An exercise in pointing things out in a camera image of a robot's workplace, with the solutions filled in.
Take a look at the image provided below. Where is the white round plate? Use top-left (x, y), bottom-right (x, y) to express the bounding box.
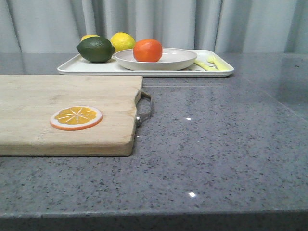
top-left (114, 47), bottom-right (198, 71)

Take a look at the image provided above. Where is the orange fruit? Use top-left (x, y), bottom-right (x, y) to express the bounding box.
top-left (133, 39), bottom-right (163, 62)

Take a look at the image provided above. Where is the white rectangular tray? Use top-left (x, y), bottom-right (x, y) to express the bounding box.
top-left (57, 48), bottom-right (234, 77)

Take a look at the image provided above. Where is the yellow plastic knife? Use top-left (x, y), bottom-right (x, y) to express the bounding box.
top-left (194, 60), bottom-right (218, 71)

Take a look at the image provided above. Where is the orange slice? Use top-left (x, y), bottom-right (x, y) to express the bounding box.
top-left (50, 106), bottom-right (103, 131)

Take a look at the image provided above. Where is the yellow lemon right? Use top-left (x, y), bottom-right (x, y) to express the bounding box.
top-left (110, 32), bottom-right (136, 52)

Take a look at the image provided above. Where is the yellow lemon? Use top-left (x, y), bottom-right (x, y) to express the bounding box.
top-left (80, 34), bottom-right (99, 41)
top-left (110, 32), bottom-right (136, 52)

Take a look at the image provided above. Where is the yellow plastic fork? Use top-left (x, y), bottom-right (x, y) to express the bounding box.
top-left (207, 56), bottom-right (229, 71)

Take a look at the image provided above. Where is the green lime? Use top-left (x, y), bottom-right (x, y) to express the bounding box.
top-left (77, 37), bottom-right (115, 63)

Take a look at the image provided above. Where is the yellow lemon left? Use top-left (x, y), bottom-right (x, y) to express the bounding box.
top-left (80, 34), bottom-right (99, 41)

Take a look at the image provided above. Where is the wooden cutting board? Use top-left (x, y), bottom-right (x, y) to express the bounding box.
top-left (0, 75), bottom-right (143, 156)

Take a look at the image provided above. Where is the grey curtain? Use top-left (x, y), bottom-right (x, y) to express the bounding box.
top-left (0, 0), bottom-right (308, 53)

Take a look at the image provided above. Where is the metal cutting board handle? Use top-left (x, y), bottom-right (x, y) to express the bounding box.
top-left (135, 91), bottom-right (154, 127)

